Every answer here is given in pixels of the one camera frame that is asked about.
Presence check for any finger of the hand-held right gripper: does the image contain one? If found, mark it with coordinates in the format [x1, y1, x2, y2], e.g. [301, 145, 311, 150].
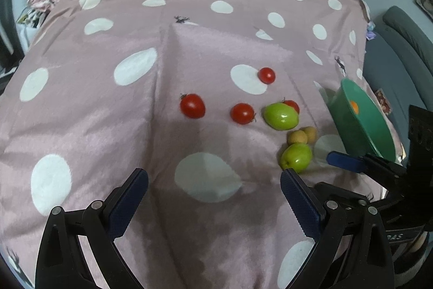
[326, 151, 410, 186]
[314, 182, 389, 212]

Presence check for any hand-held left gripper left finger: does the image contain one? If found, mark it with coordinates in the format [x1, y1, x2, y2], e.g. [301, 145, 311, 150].
[35, 168, 149, 289]

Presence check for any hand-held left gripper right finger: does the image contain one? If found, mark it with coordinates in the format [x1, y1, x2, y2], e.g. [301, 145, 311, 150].
[280, 168, 396, 289]

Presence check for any small yellow loquat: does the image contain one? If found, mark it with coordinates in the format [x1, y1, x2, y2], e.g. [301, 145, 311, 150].
[287, 130, 308, 145]
[302, 126, 318, 144]

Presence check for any green plastic bowl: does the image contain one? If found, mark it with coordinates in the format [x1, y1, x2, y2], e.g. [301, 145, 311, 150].
[326, 78, 397, 163]

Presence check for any green jujube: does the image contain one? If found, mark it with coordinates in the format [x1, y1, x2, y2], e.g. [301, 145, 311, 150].
[279, 143, 313, 173]
[263, 102, 300, 131]

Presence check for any red cherry tomato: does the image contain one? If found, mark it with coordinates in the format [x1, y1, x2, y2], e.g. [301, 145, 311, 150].
[258, 67, 276, 85]
[179, 93, 206, 119]
[230, 102, 256, 125]
[282, 99, 300, 115]

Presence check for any red patterned packet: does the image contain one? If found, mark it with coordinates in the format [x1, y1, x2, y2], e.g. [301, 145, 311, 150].
[374, 89, 391, 115]

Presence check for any pink polka-dot blanket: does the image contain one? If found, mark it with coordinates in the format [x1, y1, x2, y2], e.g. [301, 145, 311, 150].
[0, 0, 406, 289]

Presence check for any grey sofa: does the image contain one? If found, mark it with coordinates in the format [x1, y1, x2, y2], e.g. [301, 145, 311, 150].
[363, 6, 433, 147]

